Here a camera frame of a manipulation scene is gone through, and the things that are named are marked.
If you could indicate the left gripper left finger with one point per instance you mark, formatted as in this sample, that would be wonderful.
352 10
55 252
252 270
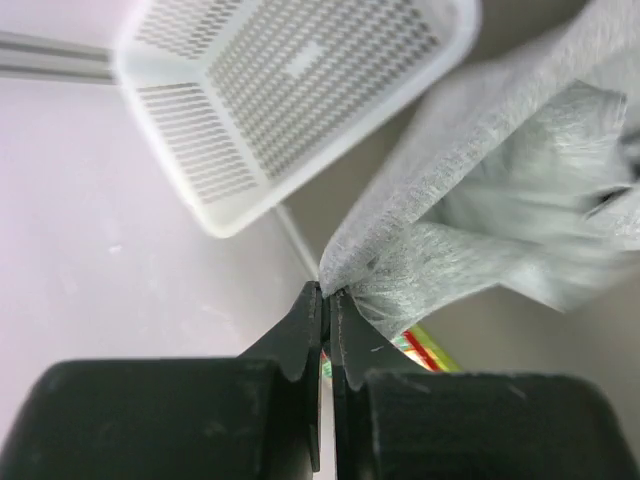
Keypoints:
278 393

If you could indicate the white perforated plastic basket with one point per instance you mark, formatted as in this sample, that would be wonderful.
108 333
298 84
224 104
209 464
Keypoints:
243 102

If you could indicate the red illustrated book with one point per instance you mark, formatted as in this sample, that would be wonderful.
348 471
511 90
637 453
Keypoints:
425 352

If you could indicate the grey t-shirt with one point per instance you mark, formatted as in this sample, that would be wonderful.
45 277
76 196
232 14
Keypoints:
520 169

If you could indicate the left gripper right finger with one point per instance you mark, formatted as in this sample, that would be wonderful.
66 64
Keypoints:
357 450

